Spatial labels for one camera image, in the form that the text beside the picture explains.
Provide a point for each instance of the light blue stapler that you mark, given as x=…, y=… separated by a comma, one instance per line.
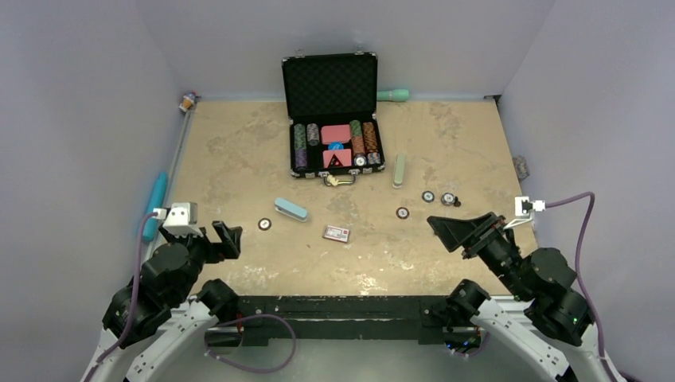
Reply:
x=290, y=209

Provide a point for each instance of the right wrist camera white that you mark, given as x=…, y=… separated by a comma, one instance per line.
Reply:
x=524, y=210

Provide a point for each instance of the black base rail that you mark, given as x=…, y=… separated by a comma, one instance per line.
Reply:
x=428, y=320

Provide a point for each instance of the black poker chip case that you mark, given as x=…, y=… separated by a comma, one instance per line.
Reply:
x=332, y=114

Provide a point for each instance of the mint green flashlight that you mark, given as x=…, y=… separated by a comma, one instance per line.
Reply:
x=394, y=95

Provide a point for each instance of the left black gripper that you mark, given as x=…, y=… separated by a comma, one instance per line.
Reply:
x=229, y=244

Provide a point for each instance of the blue cylinder tool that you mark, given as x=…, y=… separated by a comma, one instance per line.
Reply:
x=155, y=201

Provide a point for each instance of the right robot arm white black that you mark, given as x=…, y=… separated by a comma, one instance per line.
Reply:
x=568, y=330

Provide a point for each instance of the poker chip near left gripper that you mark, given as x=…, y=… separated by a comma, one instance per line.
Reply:
x=264, y=224

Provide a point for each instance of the small orange bottle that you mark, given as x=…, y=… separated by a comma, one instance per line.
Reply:
x=189, y=100

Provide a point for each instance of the blue white poker chip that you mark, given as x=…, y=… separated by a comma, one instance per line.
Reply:
x=428, y=196

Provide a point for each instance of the red poker chip on table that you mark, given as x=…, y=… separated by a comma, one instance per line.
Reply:
x=402, y=213

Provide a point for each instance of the grey poker chip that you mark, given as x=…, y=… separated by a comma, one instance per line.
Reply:
x=449, y=199

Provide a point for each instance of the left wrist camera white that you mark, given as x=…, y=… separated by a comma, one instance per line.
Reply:
x=178, y=221

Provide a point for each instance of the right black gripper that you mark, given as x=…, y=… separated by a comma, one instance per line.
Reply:
x=454, y=231

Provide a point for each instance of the red white staple box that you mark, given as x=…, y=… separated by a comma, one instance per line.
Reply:
x=337, y=234

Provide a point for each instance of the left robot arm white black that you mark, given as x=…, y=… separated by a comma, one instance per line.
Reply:
x=160, y=284

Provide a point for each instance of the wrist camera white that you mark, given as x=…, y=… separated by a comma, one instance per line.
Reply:
x=178, y=221
x=524, y=210

